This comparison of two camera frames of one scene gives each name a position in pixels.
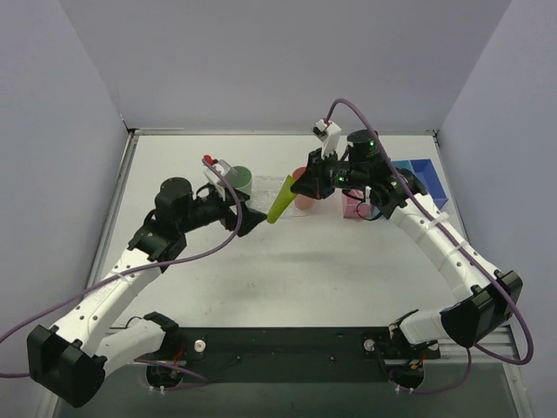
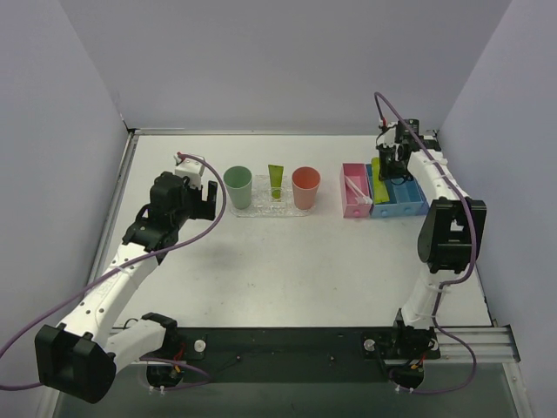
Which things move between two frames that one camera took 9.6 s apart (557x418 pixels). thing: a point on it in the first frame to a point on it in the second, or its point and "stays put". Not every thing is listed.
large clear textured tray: x=264 y=192 stays put
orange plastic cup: x=302 y=201 stays put
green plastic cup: x=243 y=179 stays put
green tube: x=284 y=198 to x=276 y=174
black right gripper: x=320 y=178 to x=389 y=163
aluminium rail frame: x=502 y=341 stays put
